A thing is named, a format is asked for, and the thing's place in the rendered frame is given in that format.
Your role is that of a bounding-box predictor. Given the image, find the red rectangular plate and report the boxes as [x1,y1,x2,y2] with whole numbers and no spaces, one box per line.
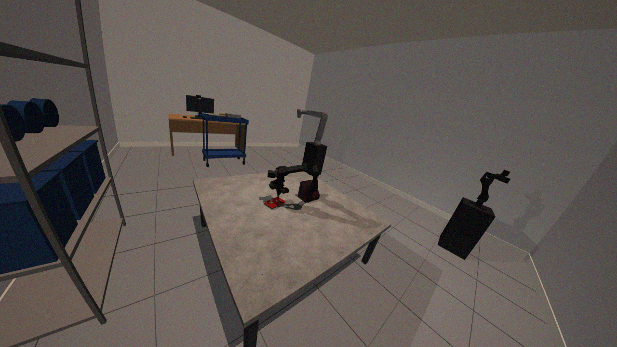
[264,196,285,208]

